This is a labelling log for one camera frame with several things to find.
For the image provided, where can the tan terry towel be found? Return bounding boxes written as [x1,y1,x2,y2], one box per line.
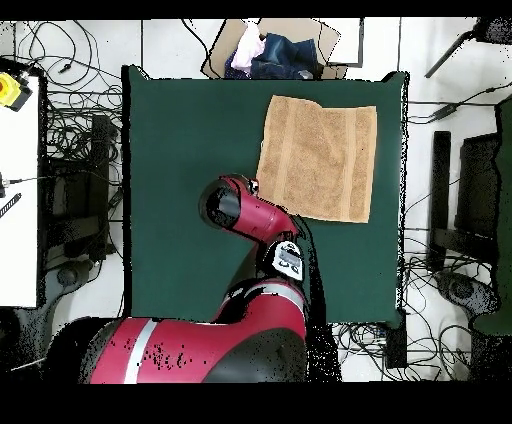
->
[254,94,378,224]

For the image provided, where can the dark green table cloth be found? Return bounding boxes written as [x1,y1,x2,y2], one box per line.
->
[121,65,409,329]

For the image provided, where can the blue denim jeans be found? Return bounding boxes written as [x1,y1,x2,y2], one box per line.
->
[223,32,325,80]

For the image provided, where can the pale pink garment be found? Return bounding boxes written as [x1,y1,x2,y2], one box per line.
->
[230,19,267,75]

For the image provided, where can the brown cardboard box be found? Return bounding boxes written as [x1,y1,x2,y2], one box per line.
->
[200,17,349,80]

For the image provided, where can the black rectangular box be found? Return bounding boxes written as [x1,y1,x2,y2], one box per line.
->
[385,309,408,369]

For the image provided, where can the white side table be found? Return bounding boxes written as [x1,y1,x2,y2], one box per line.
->
[0,75,41,308]

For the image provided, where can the dark green draped cloth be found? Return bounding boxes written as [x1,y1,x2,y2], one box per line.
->
[473,95,512,335]

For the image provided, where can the yellow emergency stop button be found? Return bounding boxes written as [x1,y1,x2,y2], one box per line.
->
[0,71,34,112]

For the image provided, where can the black tripod stand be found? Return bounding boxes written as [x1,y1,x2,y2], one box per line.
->
[424,16,512,79]

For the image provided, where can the black chair frame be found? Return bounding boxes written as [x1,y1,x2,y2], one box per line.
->
[427,129,501,273]
[39,113,123,261]

